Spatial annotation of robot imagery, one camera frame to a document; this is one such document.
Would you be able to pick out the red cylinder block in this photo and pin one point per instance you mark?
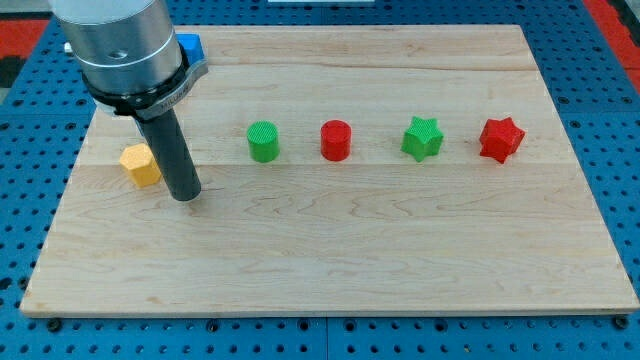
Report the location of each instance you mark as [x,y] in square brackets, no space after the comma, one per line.
[335,140]

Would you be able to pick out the wooden board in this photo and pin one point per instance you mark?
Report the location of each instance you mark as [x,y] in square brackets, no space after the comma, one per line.
[377,234]

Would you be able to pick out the red star block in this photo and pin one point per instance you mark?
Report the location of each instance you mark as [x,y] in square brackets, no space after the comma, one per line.
[500,139]

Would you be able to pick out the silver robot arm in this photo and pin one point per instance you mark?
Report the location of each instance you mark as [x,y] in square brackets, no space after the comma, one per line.
[131,60]

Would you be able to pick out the yellow hexagon block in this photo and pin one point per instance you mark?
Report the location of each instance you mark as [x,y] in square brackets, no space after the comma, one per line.
[139,165]

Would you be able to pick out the blue triangle block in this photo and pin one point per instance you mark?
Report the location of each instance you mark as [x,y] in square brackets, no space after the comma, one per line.
[192,46]

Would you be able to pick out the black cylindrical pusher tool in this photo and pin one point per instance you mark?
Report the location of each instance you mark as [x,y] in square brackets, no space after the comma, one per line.
[166,141]

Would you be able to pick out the green cylinder block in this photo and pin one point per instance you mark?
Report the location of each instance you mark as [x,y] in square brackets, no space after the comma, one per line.
[263,141]

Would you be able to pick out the green star block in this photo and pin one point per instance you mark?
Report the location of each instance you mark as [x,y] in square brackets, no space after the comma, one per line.
[423,138]

